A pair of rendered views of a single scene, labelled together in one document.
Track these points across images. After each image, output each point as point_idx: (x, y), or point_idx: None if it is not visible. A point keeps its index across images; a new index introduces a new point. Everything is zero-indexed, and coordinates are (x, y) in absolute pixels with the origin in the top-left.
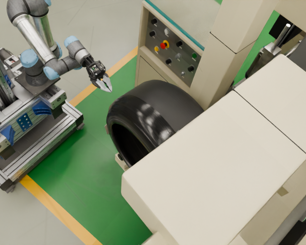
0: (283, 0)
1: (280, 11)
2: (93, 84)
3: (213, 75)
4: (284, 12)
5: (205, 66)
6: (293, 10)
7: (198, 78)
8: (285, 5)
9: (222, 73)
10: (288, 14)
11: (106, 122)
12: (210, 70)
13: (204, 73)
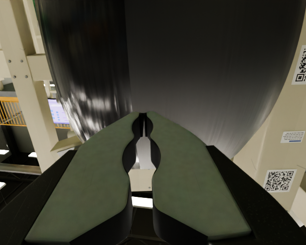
0: None
1: None
2: None
3: (240, 156)
4: (304, 196)
5: (247, 168)
6: (297, 197)
7: (255, 144)
8: (304, 204)
9: (233, 162)
10: (300, 193)
11: (43, 43)
12: (243, 163)
13: (248, 156)
